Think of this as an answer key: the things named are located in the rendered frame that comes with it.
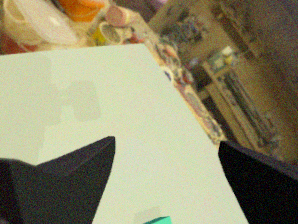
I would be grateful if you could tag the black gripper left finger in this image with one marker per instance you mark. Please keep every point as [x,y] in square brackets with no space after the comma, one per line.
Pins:
[65,190]

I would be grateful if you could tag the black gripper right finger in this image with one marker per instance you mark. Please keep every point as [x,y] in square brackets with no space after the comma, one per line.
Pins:
[265,188]

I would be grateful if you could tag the teal rectangular block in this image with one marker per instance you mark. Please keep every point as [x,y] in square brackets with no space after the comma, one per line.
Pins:
[160,220]

